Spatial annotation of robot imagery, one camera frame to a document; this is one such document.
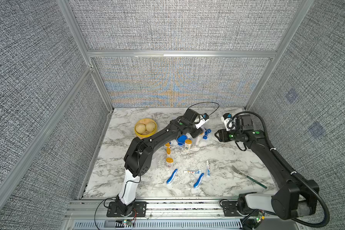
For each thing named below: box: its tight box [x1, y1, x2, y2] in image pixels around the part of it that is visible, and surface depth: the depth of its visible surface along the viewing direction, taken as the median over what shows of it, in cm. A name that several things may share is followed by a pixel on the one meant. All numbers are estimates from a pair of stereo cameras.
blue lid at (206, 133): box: [202, 128, 212, 140], surface depth 105 cm
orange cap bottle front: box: [165, 157, 174, 170], surface depth 82 cm
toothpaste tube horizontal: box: [183, 169, 202, 174], surface depth 87 cm
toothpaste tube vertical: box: [206, 160, 211, 177], surface depth 87 cm
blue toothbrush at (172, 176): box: [166, 168, 178, 185], surface depth 85 cm
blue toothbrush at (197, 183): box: [193, 172, 205, 189], surface depth 84 cm
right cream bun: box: [145, 121, 156, 133], surface depth 104 cm
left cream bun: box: [135, 123, 147, 135], surface depth 102 cm
